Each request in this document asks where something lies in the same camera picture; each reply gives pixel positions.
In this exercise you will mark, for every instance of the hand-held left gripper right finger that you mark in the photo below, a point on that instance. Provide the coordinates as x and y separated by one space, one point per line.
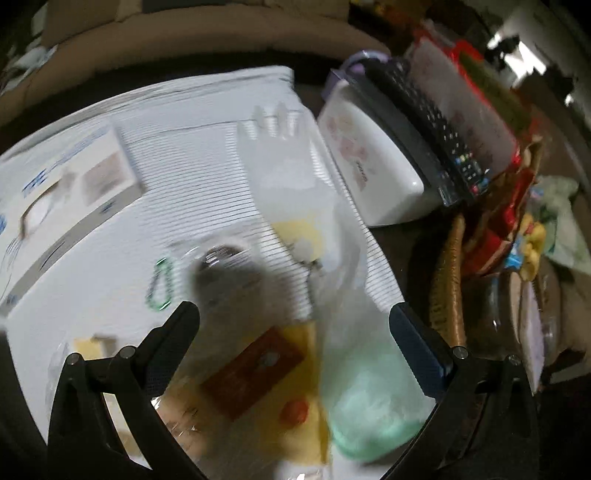
415 350

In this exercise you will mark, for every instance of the white lidded container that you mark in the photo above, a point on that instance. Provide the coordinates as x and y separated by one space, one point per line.
369 152

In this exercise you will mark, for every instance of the clear bag with yellow item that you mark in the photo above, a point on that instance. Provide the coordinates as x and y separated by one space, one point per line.
94 347

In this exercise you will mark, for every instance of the brown sofa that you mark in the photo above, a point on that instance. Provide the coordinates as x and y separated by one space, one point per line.
138 60

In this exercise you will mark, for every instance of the yellow packet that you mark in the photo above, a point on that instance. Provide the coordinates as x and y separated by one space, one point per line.
300 438
298 235

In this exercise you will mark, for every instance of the grey remote control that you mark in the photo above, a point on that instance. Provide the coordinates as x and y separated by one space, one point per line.
418 159

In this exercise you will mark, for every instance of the dark glass jar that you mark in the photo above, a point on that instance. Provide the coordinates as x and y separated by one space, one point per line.
494 318

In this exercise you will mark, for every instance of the mint green soft item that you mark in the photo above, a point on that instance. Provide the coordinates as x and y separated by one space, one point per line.
369 406

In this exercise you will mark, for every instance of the clear plastic bag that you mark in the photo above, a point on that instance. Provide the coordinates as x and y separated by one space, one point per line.
295 184

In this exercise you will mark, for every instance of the pile of red snack packets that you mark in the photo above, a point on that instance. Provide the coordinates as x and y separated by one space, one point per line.
508 217

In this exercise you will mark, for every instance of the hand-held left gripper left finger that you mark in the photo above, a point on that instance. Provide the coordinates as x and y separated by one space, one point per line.
168 350

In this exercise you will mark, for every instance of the brown yellow box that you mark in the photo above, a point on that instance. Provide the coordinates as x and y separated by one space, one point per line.
249 374

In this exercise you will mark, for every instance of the white printed flat box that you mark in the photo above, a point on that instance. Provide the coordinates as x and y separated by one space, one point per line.
69 207

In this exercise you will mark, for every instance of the green carabiner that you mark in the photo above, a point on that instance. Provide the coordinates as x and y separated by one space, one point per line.
148 297

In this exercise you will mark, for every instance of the small round clear jar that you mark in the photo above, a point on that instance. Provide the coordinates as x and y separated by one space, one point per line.
219 256

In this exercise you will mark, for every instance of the black remote control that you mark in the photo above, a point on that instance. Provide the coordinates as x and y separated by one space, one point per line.
438 124

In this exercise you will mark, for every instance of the white sheet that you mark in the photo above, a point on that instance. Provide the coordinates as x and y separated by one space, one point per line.
198 94

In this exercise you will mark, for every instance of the pale green cloth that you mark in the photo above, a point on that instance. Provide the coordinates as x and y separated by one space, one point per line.
565 217

